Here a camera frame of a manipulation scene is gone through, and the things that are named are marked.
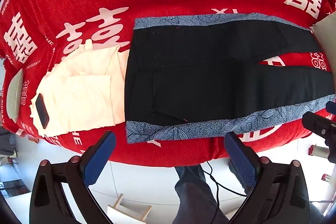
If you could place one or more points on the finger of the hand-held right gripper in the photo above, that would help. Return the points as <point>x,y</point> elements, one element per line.
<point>316,123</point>
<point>330,106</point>

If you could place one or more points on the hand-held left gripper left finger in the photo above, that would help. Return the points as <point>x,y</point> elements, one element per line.
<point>101,158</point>

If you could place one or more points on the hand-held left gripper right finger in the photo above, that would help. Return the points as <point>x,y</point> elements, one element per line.
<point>241,159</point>

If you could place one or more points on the black pants with patterned trim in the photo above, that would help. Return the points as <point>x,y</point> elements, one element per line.
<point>197,82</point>

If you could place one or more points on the small red object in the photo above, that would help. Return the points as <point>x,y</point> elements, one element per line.
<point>326,177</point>
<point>314,150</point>

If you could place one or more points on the light wooden stool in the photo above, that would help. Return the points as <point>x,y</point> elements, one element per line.
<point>131,211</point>

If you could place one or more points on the cream folded cloth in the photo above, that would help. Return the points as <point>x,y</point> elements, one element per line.
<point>78,98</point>

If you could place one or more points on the white pillow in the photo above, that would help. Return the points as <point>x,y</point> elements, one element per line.
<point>326,32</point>
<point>13,95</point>

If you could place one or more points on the black smartphone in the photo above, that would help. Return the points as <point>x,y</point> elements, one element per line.
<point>42,111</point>

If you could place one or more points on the dark chair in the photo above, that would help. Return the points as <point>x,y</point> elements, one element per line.
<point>6,145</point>

